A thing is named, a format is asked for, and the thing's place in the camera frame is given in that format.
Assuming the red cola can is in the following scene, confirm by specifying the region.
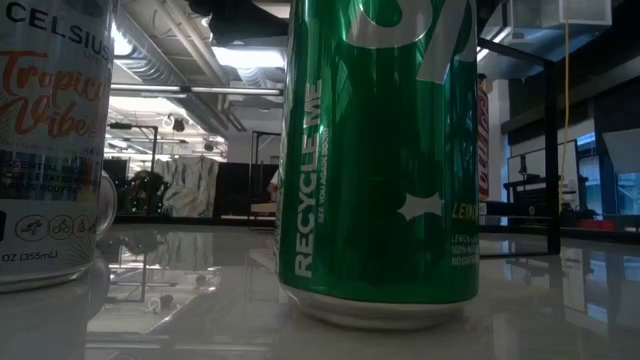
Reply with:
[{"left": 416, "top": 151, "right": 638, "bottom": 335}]
[{"left": 476, "top": 73, "right": 492, "bottom": 227}]

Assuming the black partition panel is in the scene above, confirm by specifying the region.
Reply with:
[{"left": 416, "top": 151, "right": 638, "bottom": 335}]
[{"left": 214, "top": 162, "right": 279, "bottom": 219}]

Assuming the white draped cloth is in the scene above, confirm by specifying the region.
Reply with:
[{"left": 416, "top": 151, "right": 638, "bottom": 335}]
[{"left": 152, "top": 156, "right": 220, "bottom": 219}]

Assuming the ceiling light panel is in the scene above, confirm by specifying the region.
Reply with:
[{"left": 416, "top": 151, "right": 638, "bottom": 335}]
[{"left": 212, "top": 44, "right": 286, "bottom": 70}]

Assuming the dark robot with green lights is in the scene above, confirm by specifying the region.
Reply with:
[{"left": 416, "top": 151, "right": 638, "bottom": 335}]
[{"left": 123, "top": 169, "right": 169, "bottom": 217}]

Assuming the black desk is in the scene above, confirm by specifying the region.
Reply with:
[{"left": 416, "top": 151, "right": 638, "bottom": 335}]
[{"left": 502, "top": 172, "right": 591, "bottom": 229}]

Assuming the white Celsius can black lid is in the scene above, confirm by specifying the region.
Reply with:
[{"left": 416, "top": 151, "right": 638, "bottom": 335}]
[{"left": 0, "top": 0, "right": 115, "bottom": 295}]

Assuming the red box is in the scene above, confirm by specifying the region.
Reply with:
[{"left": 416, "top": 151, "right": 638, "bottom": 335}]
[{"left": 577, "top": 218, "right": 617, "bottom": 232}]

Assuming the black metal table frame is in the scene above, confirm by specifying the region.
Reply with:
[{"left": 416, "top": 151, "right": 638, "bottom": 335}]
[{"left": 102, "top": 212, "right": 640, "bottom": 247}]

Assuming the hanging yellow cable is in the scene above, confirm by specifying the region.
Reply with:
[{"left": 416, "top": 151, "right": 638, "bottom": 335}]
[{"left": 558, "top": 19, "right": 571, "bottom": 201}]

